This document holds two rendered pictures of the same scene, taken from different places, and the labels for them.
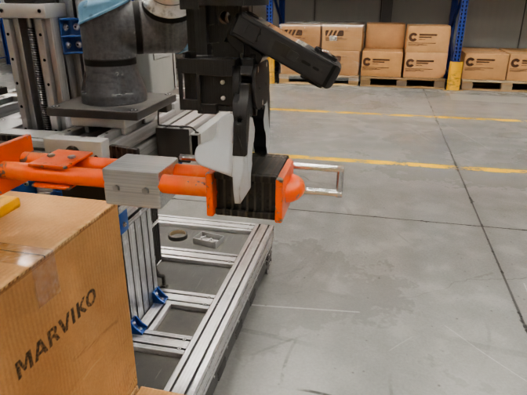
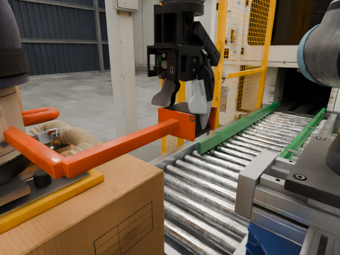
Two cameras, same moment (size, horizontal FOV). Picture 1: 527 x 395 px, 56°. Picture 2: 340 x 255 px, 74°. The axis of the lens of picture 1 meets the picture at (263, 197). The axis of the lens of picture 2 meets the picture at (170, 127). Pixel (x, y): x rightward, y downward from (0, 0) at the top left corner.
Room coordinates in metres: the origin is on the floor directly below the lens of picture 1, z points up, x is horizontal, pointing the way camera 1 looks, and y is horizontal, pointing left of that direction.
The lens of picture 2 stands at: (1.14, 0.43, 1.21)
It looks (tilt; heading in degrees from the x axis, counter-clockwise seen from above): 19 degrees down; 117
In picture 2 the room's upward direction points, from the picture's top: straight up
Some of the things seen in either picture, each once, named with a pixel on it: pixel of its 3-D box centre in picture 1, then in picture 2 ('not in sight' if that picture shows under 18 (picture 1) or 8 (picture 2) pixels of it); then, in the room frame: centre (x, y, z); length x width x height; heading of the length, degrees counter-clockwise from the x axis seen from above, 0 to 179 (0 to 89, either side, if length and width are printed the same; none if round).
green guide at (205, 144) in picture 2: not in sight; (244, 119); (0.85, 2.49, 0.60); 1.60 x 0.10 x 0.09; 76
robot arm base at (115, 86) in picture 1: (112, 78); not in sight; (1.18, 0.35, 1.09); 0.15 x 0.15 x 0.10
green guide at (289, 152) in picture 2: not in sight; (311, 133); (1.37, 2.37, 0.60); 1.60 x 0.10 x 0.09; 76
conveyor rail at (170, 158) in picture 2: not in sight; (218, 139); (0.71, 2.16, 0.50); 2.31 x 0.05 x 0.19; 76
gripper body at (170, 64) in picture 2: not in sight; (178, 44); (0.96, 0.81, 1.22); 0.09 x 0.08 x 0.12; 78
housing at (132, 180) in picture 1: (143, 179); not in sight; (0.55, 0.14, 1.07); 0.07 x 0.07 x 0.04; 78
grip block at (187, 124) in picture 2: not in sight; (187, 119); (0.97, 0.84, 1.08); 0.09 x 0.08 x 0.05; 168
